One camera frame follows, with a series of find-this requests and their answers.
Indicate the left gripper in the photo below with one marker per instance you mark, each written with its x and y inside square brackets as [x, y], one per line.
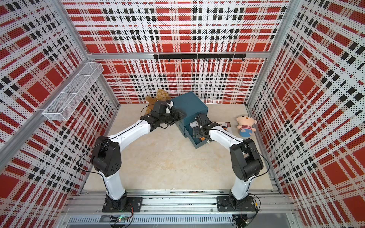
[176, 118]

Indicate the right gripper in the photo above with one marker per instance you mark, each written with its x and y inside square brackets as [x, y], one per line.
[196, 131]

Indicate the teal bottom drawer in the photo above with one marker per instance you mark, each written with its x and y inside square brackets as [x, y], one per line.
[196, 139]

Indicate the teal drawer cabinet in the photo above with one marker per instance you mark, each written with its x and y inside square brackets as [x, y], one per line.
[190, 105]

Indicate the orange flower seed bag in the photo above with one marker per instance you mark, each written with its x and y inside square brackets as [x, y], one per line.
[224, 124]

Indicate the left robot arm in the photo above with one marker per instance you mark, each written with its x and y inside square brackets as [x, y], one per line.
[106, 157]

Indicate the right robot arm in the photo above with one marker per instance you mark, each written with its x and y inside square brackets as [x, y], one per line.
[245, 159]

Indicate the brown teddy bear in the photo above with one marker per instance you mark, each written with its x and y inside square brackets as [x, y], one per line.
[161, 95]

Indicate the pink pig plush doll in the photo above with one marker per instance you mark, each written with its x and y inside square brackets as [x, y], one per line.
[246, 126]

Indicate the green circuit board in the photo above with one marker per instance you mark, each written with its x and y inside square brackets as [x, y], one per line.
[118, 219]

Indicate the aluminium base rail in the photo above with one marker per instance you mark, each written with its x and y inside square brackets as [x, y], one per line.
[187, 208]

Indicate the black hook rail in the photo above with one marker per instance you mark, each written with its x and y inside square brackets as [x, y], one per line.
[200, 56]

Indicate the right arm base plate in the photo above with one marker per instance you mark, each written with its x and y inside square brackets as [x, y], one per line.
[230, 204]

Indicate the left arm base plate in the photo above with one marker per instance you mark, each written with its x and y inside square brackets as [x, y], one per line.
[125, 204]

